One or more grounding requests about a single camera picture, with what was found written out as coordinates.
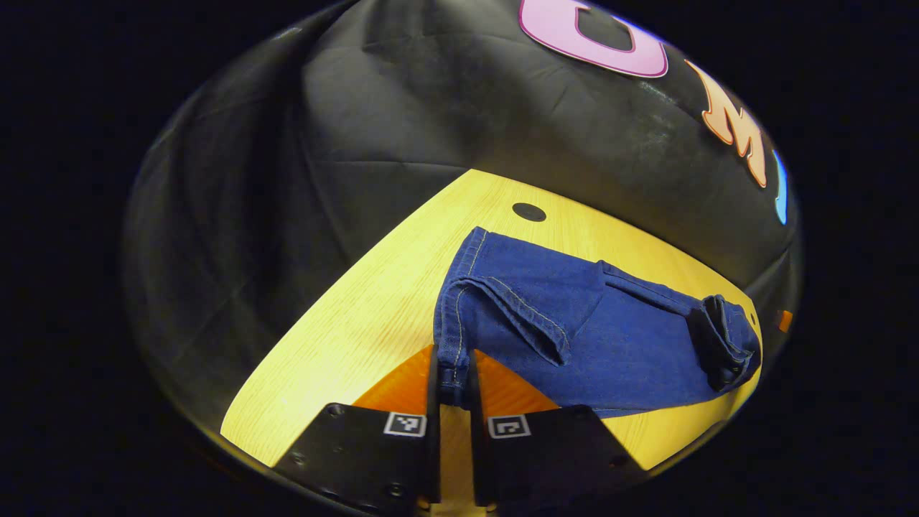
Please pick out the blue denim jeans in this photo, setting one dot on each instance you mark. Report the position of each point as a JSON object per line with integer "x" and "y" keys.
{"x": 610, "y": 345}

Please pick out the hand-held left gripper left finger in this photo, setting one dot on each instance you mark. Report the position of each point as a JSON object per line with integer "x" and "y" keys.
{"x": 433, "y": 438}

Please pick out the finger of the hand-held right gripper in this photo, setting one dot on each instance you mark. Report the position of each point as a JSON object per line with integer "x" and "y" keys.
{"x": 785, "y": 321}

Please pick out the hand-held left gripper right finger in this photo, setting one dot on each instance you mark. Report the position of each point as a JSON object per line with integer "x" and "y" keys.
{"x": 477, "y": 452}

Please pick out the black backdrop cloth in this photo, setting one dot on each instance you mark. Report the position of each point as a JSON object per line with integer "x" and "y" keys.
{"x": 431, "y": 108}

